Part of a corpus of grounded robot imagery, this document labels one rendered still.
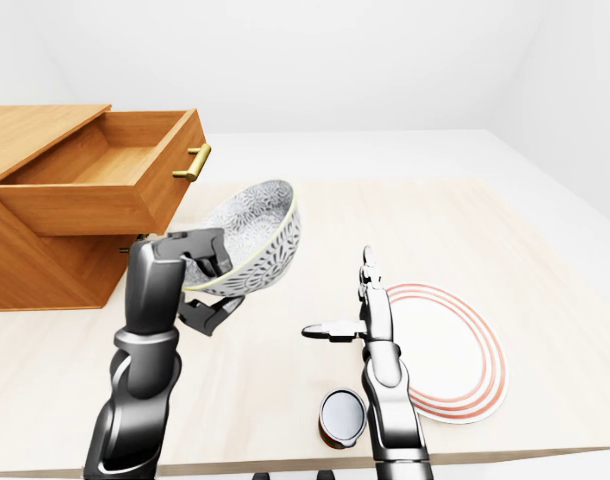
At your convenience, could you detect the grey patterned bowl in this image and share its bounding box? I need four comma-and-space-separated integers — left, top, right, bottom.
181, 179, 303, 298

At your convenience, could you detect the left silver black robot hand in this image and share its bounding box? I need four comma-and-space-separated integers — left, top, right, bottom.
120, 227, 247, 338

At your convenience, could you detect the brass drawer handle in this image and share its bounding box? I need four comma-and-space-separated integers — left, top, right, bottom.
172, 143, 212, 182
118, 233, 149, 254

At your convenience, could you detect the closed wooden drawer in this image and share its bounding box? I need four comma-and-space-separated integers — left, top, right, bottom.
38, 233, 140, 309

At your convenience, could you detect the tin with silver lid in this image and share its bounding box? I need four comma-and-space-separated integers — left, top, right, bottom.
316, 388, 369, 451

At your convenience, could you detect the white plate with red rings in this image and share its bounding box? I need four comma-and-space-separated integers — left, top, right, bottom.
383, 282, 509, 426

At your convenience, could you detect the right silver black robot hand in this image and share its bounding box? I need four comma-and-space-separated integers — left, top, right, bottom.
300, 245, 397, 348

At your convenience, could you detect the open wooden drawer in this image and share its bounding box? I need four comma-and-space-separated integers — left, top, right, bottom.
0, 108, 208, 237

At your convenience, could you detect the wooden cabinet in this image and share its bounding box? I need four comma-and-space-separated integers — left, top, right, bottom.
0, 103, 209, 312

